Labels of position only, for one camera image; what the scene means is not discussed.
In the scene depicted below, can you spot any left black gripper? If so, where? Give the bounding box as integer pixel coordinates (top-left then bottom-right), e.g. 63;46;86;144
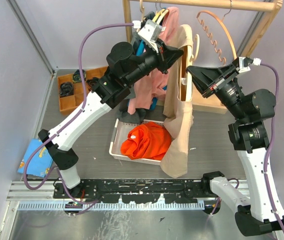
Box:
125;39;184;87

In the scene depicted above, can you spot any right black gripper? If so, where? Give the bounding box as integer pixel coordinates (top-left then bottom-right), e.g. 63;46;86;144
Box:
185;63;248;122

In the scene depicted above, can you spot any wooden hanger with metal hook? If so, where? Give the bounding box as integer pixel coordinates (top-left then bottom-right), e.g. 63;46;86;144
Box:
196;0;238;66

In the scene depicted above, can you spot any pink t shirt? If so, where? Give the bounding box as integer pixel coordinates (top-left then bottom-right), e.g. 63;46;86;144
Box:
127;7;179;115

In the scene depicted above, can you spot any orange t shirt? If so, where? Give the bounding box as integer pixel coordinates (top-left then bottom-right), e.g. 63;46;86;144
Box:
120;121;172;161

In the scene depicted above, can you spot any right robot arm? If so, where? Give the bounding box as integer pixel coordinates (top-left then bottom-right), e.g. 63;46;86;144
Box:
186;63;284;237

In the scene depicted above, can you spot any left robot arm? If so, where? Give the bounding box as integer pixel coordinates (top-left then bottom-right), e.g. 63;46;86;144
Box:
38;39;184;198

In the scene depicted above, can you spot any blue t shirt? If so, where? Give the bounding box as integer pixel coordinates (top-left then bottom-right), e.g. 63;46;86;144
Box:
136;40;158;111

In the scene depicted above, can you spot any grey t shirt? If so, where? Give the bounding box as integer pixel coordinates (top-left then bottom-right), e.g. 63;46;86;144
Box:
116;32;147;125

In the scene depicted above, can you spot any wooden hanger blue shirt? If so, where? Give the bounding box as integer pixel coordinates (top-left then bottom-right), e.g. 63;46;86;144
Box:
152;0;164;23

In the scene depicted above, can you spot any wooden hanger grey shirt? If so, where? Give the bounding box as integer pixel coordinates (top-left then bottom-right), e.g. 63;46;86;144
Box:
139;0;145;28

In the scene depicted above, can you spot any wooden clothes rack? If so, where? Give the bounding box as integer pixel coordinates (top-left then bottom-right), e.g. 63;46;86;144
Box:
122;0;284;115

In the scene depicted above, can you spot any white plastic basket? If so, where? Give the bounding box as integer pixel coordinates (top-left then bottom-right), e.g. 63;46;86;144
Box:
109;119;160;166

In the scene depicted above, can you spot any rolled dark sock top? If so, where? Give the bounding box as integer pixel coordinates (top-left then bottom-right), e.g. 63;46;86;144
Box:
72;69;86;84

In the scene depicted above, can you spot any rolled black sock left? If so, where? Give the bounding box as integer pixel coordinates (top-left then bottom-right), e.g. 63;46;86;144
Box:
59;81;74;98

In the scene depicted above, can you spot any brown wooden compartment tray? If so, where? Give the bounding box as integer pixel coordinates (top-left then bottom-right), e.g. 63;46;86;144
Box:
57;66;108;115

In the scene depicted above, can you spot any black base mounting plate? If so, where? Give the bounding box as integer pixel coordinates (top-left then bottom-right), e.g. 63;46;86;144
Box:
52;178;232;204

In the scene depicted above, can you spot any blue patterned cloth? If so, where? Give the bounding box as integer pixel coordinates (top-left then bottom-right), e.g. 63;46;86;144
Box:
17;138;53;178

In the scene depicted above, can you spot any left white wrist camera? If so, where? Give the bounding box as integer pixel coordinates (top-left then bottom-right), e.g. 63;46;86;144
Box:
132;19;163;53

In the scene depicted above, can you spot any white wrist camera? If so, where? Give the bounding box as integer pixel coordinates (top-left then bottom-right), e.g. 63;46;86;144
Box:
132;19;163;53
238;57;262;74

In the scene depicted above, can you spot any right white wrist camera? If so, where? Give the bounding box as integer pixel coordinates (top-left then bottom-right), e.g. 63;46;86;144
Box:
238;57;262;74

